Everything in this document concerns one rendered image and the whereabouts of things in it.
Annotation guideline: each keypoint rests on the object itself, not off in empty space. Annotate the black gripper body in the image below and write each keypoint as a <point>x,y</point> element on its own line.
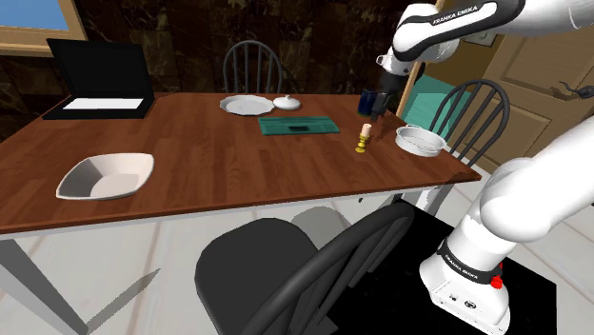
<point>383,95</point>

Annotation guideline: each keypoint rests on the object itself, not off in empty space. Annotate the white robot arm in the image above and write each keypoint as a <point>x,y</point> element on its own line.
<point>519,204</point>

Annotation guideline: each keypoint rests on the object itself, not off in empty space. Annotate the dark blue cup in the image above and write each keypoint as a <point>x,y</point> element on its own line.
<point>366,102</point>

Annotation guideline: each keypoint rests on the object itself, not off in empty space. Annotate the candle in gold holder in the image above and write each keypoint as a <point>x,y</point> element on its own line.
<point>364,137</point>

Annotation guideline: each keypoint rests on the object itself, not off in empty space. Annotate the grey round pan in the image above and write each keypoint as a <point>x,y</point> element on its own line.
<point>420,140</point>

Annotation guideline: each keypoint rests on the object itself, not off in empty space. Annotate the dark grey spindle chair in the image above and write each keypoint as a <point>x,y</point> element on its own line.
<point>253,67</point>
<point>468,123</point>
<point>260,273</point>

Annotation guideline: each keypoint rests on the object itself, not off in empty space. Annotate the white lidded dish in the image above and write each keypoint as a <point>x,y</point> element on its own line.
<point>287,103</point>

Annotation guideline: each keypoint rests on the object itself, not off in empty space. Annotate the green rectangular tray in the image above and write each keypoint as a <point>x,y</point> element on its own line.
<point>278,124</point>

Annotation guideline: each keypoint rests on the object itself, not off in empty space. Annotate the white round plate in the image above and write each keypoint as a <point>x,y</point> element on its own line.
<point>246,105</point>

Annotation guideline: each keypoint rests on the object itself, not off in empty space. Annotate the tan panelled door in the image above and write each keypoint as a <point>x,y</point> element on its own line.
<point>529,88</point>

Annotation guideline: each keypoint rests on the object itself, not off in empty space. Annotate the brown wooden table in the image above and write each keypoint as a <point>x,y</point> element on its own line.
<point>222,153</point>

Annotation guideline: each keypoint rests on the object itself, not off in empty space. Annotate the black robot stand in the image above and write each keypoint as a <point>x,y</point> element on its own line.
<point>399,287</point>

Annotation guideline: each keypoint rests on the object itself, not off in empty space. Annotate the black open laptop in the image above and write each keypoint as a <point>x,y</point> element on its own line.
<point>100,76</point>

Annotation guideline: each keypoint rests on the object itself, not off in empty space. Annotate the white square bowl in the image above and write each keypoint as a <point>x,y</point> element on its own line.
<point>109,178</point>

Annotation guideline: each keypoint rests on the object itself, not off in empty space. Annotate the wood framed window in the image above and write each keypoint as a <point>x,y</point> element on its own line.
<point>32,25</point>

